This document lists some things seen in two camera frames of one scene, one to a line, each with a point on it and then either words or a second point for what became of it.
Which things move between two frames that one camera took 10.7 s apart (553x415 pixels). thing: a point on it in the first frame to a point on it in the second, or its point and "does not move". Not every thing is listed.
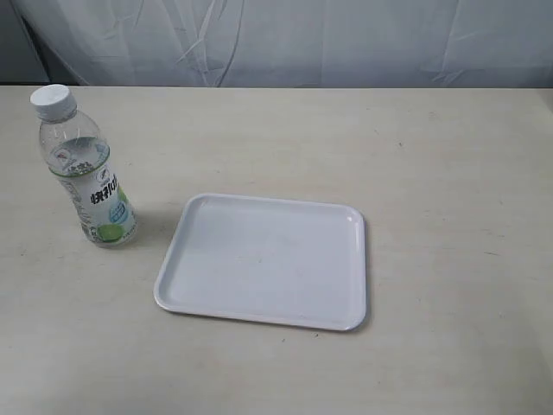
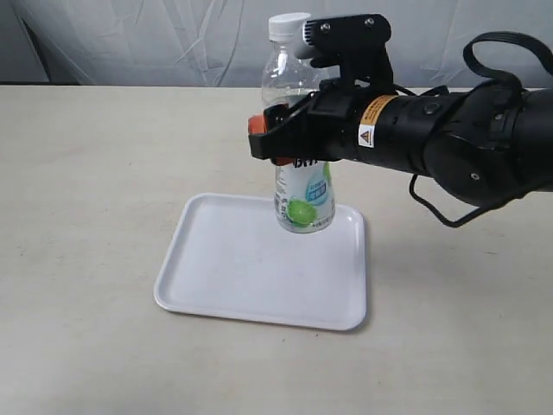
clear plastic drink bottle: [77, 153] to [303, 192]
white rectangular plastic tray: [267, 260] does not move
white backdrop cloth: [277, 43] does not move
